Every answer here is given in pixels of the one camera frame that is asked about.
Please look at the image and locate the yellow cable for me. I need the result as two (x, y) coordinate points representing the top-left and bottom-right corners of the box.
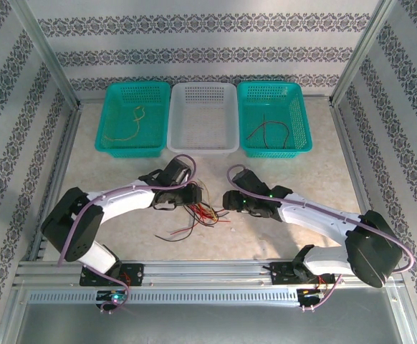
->
(103, 106), (147, 143)
(198, 181), (219, 221)

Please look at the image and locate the white plastic basket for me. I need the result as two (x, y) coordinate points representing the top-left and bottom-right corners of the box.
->
(166, 82), (239, 156)

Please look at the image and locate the small circuit board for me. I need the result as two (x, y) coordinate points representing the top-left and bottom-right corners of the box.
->
(96, 290), (129, 302)
(299, 288), (326, 299)

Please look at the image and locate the teal plastic basket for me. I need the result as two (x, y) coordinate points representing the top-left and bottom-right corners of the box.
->
(94, 81), (172, 160)
(236, 81), (314, 160)

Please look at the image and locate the grey metal sheet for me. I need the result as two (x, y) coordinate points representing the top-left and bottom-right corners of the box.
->
(14, 302), (416, 344)

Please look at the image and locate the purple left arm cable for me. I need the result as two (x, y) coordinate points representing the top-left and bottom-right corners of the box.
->
(57, 153), (198, 315)

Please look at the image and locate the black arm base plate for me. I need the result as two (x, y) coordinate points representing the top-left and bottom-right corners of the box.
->
(268, 262), (338, 287)
(79, 263), (145, 287)

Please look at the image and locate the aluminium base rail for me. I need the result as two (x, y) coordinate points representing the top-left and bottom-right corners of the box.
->
(14, 258), (403, 290)

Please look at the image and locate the slotted metal cable duct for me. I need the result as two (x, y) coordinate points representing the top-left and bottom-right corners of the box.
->
(25, 288), (302, 306)

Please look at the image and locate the aluminium table side rail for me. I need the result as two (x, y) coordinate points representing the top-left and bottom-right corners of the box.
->
(330, 102), (378, 216)
(29, 103), (84, 259)

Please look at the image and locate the aluminium table back rail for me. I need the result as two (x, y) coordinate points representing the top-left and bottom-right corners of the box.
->
(76, 93), (335, 105)

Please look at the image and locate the aluminium frame post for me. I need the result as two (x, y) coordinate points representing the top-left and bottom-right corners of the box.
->
(332, 0), (398, 105)
(9, 0), (82, 108)

